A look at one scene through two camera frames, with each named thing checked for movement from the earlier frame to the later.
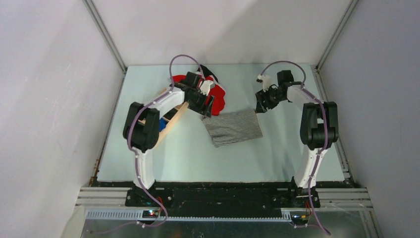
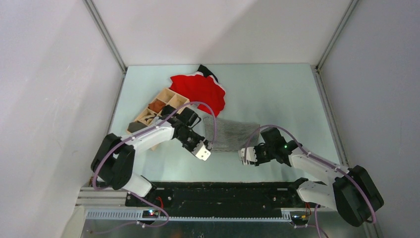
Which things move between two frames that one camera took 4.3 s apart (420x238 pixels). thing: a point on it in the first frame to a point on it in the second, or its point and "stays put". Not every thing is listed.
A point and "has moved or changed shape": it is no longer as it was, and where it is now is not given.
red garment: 217,91 stays put
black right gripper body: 271,95 to 264,153
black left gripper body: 197,101 to 189,140
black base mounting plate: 223,199 stays put
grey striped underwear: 233,127 has moved or changed shape
